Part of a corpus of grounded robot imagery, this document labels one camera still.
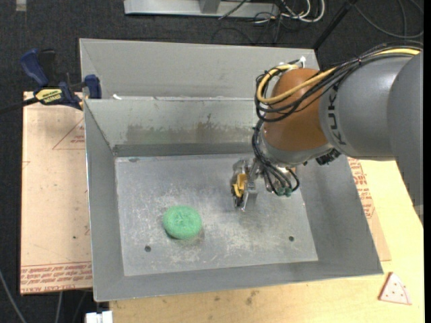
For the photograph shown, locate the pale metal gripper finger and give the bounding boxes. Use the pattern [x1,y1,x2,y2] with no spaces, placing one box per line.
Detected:
[231,159,251,183]
[240,179,259,212]

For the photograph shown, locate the grey metal bin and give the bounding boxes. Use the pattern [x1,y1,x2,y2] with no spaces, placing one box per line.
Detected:
[79,38,385,303]

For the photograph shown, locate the green round scrubber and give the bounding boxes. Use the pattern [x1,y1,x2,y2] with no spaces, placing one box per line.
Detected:
[162,205,203,241]

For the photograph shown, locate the brown cardboard board, red print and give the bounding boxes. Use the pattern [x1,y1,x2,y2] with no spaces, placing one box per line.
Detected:
[20,91,393,295]

